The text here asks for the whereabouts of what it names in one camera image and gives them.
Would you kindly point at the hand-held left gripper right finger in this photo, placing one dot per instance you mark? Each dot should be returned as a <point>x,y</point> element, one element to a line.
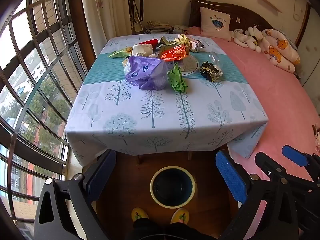
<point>230,177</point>

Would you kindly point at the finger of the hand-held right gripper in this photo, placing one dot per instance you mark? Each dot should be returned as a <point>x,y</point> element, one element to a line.
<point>295,155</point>
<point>266,165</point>

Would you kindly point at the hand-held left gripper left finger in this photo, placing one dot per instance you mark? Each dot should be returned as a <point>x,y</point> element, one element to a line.
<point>103,170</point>

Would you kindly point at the round cream-rimmed trash bin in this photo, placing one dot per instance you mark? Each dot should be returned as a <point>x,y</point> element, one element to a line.
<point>172,187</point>

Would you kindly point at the purple plastic bag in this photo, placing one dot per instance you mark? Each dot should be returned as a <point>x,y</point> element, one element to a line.
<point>145,72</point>

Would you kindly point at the black gold wrapper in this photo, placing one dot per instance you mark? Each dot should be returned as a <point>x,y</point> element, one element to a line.
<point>210,71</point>

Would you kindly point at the beige paper piece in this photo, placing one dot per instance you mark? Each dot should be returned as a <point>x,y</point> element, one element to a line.
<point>125,62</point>

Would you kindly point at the green wrapper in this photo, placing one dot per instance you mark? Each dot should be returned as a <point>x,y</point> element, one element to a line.
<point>176,78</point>

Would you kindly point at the green yellow snack packet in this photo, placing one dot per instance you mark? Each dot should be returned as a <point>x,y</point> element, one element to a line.
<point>119,53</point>

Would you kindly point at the clear plastic wrapper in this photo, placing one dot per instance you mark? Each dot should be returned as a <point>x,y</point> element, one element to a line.
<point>215,57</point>

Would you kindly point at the white paper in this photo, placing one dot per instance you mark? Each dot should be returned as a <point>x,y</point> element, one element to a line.
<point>142,49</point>

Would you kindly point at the orange foil snack bag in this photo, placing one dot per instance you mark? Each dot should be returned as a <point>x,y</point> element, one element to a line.
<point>173,54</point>

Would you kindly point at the red packet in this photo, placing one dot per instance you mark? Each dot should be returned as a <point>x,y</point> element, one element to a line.
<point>150,42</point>

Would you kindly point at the white pink carton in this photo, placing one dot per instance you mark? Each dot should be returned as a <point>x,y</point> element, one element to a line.
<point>196,45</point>

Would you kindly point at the small floral fabric item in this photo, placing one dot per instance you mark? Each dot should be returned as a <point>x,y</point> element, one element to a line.
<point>317,137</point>

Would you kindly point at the tree print tablecloth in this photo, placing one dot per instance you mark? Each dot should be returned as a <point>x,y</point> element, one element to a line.
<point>162,110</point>

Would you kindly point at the window with metal grille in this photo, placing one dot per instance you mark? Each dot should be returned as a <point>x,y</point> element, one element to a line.
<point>37,87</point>

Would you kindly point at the bear print bolster pillow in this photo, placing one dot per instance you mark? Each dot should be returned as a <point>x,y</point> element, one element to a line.
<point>277,50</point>

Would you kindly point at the sliding wardrobe door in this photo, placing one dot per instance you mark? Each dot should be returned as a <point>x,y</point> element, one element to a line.
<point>307,42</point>

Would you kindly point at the white plush toy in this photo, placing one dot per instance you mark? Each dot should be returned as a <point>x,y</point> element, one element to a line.
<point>243,41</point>
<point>253,32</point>

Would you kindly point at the black silver wrapper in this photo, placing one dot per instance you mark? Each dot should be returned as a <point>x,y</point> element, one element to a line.
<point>163,41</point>

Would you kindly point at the yellow crumpled wrapper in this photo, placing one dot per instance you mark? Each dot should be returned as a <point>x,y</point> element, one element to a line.
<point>183,39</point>

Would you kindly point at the white embroidered pillow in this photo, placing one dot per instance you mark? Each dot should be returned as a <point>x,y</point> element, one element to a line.
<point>215,22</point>

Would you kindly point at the stack of books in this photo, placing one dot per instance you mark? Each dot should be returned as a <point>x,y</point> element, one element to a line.
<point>157,27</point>

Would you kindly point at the dark wooden headboard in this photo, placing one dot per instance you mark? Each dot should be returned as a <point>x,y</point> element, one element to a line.
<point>240,12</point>

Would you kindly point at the small grey box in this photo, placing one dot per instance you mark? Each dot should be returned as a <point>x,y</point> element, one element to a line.
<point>180,28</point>

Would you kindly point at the cream floral curtain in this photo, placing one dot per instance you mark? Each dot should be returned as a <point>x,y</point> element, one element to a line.
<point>110,7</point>

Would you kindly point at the wooden wall shelf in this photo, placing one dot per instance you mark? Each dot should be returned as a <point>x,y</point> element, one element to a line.
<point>270,4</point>

